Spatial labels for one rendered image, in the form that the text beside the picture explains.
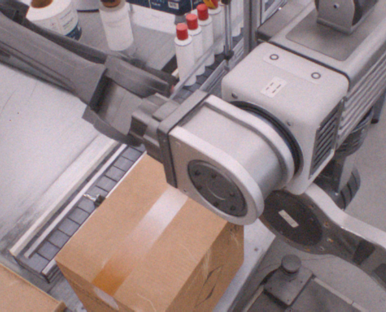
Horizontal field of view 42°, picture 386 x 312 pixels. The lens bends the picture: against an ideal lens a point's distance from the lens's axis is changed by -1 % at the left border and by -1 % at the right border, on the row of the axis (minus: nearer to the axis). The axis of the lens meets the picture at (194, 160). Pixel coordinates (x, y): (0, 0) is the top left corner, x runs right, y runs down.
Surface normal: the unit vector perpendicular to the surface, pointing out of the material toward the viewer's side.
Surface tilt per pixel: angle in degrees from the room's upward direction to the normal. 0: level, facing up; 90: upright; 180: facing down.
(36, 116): 0
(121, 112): 41
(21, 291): 0
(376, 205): 0
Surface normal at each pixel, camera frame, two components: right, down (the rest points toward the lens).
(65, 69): -0.40, 0.00
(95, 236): -0.07, -0.62
